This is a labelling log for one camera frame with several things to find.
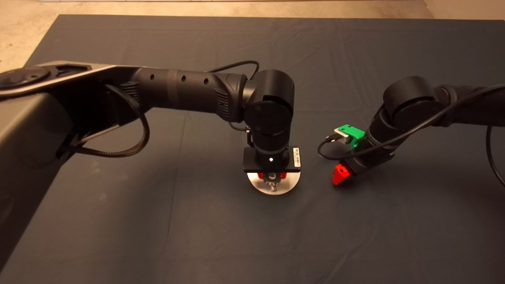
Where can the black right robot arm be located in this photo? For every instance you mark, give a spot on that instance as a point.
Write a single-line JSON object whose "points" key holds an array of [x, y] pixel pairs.
{"points": [[410, 100]]}

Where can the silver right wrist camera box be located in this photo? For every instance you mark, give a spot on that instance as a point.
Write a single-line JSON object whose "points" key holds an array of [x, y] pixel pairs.
{"points": [[341, 137]]}

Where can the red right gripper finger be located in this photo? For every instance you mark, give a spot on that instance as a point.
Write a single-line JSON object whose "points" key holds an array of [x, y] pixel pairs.
{"points": [[338, 176]]}

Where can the round metal carrier plate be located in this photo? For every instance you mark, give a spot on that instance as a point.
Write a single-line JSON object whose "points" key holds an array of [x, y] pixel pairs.
{"points": [[256, 183]]}

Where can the dark grey table cloth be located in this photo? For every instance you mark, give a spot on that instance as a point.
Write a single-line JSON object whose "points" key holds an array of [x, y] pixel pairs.
{"points": [[355, 59]]}

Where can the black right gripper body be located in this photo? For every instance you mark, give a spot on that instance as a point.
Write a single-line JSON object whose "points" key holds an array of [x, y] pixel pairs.
{"points": [[369, 162]]}

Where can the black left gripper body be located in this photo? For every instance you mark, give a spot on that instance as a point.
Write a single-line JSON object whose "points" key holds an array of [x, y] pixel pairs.
{"points": [[272, 165]]}

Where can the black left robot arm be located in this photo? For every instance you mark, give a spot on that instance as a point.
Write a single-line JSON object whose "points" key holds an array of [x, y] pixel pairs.
{"points": [[177, 86]]}

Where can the green right camera mount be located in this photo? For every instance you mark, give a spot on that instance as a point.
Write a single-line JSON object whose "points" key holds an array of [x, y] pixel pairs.
{"points": [[354, 135]]}

